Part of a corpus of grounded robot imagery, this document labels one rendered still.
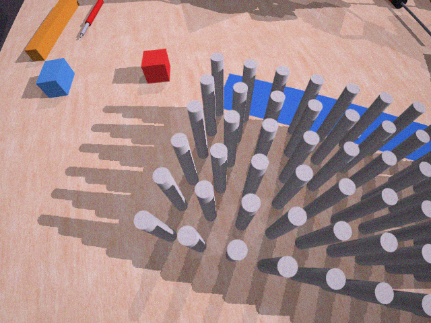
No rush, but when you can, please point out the red-handled screwdriver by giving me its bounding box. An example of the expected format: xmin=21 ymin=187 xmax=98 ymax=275
xmin=80 ymin=0 xmax=104 ymax=38

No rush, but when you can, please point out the blue cube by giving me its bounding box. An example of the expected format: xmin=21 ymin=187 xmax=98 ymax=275
xmin=36 ymin=58 xmax=75 ymax=98

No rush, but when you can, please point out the red-handled tool with grey metal shank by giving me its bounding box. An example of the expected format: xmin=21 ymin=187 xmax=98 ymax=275
xmin=389 ymin=0 xmax=431 ymax=36

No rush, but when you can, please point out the red cube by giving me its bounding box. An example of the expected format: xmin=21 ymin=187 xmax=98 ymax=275
xmin=141 ymin=48 xmax=170 ymax=83

